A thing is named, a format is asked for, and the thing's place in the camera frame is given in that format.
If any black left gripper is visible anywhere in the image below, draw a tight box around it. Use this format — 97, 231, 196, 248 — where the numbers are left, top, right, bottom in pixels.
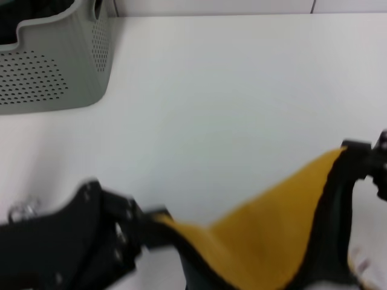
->
0, 178, 179, 290

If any dark green and yellow towel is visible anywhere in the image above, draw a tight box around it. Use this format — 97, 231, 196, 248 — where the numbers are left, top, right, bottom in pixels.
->
148, 146, 376, 290

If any grey perforated plastic storage box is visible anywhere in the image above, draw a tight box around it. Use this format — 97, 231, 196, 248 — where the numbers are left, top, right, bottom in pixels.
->
0, 0, 117, 115

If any silver plug with cable loop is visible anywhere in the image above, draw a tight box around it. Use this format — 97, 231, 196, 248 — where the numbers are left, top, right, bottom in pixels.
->
7, 196, 42, 224

